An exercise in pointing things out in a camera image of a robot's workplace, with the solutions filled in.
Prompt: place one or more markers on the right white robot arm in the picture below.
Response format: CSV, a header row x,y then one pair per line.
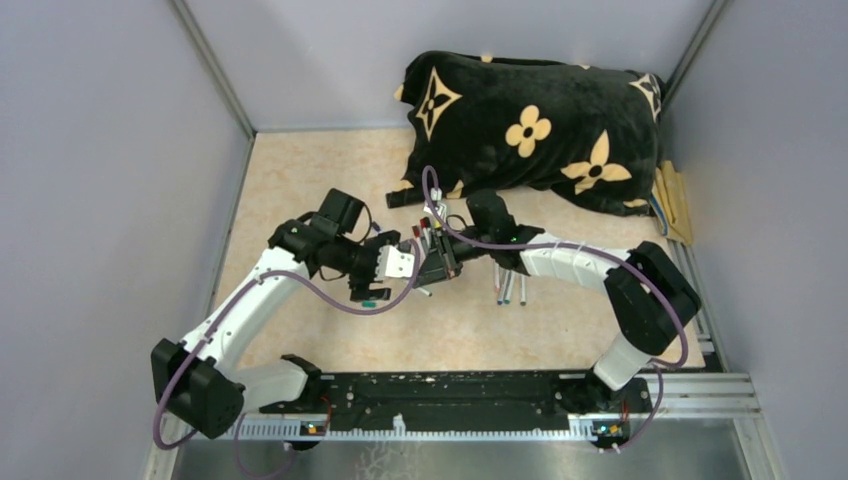
x,y
651,300

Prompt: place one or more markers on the yellow cloth bundle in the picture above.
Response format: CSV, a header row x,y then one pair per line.
x,y
669,204

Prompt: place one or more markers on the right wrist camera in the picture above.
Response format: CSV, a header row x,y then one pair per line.
x,y
436,208

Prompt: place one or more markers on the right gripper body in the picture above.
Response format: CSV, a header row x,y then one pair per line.
x,y
452,253

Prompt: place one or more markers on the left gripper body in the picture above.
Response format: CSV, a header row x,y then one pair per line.
x,y
370,266

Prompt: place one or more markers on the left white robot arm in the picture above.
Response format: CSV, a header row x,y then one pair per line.
x,y
198,378

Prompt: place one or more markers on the green capped white marker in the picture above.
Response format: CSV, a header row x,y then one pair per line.
x,y
508,288

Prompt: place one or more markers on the barcode white blue pen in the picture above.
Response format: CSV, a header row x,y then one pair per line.
x,y
501,285

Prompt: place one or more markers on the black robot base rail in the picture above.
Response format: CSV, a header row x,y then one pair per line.
x,y
463,401

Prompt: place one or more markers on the black floral plush blanket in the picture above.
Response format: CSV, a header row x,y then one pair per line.
x,y
587,134

